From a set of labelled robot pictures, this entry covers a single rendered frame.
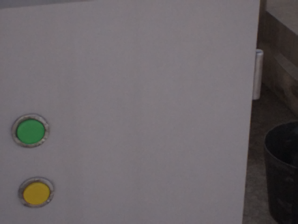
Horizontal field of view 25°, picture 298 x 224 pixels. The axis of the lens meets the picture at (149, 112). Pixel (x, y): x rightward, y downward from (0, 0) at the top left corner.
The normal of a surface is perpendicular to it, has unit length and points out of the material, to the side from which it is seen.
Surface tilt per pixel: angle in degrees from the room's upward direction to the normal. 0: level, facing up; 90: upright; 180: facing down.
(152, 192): 90
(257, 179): 0
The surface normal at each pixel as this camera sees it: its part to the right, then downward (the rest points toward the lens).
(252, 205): 0.00, -0.88
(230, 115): 0.27, 0.45
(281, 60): -0.56, -0.68
